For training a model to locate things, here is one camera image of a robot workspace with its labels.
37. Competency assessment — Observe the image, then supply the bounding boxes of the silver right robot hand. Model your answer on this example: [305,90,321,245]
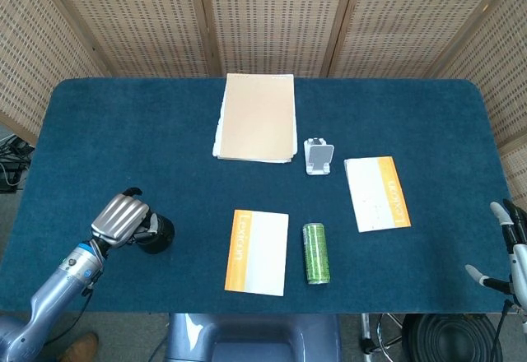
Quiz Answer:
[464,199,527,297]

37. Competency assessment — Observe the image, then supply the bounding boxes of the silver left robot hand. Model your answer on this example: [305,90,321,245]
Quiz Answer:
[89,188,160,249]

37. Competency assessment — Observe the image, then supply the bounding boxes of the black round object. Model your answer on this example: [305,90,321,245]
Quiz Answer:
[136,212,175,255]

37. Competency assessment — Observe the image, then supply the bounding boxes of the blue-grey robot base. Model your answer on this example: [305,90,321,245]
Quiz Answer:
[163,313,343,362]

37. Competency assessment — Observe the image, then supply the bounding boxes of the blue felt table mat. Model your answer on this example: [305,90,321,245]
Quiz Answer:
[0,77,522,314]

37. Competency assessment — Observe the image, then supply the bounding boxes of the brown leather shoe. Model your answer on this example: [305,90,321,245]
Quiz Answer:
[57,332,100,362]

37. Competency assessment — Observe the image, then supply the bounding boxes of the white orange Lexicon notebook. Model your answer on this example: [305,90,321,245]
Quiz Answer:
[343,155,412,234]
[223,209,290,298]

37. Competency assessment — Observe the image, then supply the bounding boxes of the chrome stool leg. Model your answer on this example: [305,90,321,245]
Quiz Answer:
[359,313,407,355]

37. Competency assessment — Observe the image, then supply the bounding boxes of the beige paper pad stack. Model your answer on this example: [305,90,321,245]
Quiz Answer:
[212,72,299,165]

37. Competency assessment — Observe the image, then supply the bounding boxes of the green drink can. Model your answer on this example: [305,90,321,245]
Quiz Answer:
[302,222,331,286]

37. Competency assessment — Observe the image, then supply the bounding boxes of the white phone stand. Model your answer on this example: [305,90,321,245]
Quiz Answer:
[303,136,335,177]

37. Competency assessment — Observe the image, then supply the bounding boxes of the woven bamboo folding screen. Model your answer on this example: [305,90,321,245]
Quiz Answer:
[0,0,527,207]

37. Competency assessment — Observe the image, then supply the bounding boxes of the black cable at right hand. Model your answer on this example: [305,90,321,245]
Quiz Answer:
[488,298,516,362]

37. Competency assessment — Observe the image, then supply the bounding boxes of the black coiled cable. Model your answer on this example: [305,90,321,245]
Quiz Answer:
[401,313,504,362]

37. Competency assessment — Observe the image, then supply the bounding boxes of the black cables and power strip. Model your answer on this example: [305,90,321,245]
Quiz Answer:
[0,133,35,193]

